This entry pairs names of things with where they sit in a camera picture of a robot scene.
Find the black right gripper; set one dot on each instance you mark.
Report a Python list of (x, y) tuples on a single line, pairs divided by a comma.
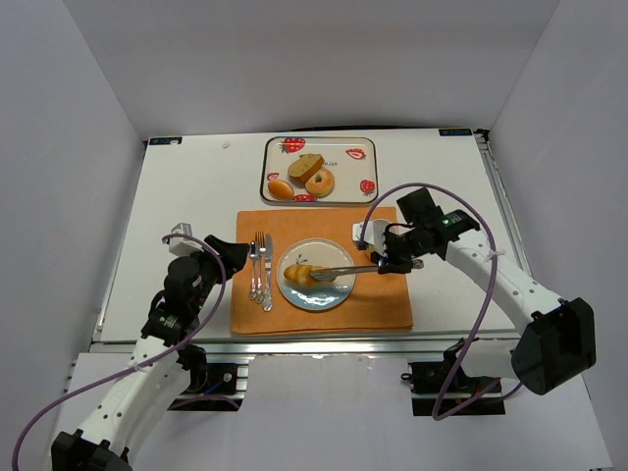
[(392, 252)]

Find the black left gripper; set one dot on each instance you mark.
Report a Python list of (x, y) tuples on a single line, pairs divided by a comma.
[(216, 260)]

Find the striped long bread roll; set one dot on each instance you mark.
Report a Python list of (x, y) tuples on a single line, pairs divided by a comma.
[(300, 275)]

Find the metal serving tongs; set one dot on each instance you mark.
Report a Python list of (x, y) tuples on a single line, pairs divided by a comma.
[(343, 271)]

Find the glazed donut bagel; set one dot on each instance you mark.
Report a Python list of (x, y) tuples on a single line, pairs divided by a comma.
[(321, 184)]

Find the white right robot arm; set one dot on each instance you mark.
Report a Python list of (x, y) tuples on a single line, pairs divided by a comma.
[(557, 339)]

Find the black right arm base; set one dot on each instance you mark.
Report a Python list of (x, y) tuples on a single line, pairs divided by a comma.
[(425, 380)]

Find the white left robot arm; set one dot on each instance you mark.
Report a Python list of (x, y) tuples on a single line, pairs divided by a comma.
[(163, 364)]

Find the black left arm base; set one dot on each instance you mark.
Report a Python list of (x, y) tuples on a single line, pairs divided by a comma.
[(218, 381)]

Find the sliced loaf bread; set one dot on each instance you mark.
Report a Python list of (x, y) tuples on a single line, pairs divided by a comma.
[(305, 166)]

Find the silver spoon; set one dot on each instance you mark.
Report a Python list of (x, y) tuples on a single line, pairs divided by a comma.
[(253, 257)]

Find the silver fork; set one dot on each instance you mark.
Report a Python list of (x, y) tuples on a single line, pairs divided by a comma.
[(260, 254)]

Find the silver knife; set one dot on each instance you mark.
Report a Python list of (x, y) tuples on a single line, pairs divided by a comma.
[(267, 302)]

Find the ceramic plate with leaf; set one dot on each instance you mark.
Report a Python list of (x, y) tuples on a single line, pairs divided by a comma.
[(316, 252)]

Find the small round bun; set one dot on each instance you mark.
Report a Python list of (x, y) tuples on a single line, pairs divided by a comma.
[(280, 190)]

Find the strawberry pattern tray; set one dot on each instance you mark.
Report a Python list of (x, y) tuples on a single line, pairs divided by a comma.
[(352, 160)]

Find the right blue corner label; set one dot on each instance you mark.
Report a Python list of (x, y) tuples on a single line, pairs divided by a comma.
[(455, 132)]

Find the blue corner label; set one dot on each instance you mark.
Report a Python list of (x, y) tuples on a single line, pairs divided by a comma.
[(455, 132), (165, 140)]

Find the left blue corner label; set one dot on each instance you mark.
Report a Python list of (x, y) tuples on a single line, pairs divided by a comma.
[(165, 140)]

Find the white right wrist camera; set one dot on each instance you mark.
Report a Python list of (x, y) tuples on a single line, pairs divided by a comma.
[(357, 235)]

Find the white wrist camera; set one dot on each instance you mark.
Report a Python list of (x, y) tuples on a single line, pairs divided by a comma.
[(182, 246), (357, 235)]

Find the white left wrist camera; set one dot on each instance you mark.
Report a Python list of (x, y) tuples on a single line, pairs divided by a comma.
[(182, 246)]

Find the aluminium front rail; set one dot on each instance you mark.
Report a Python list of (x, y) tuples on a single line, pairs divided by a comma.
[(391, 343)]

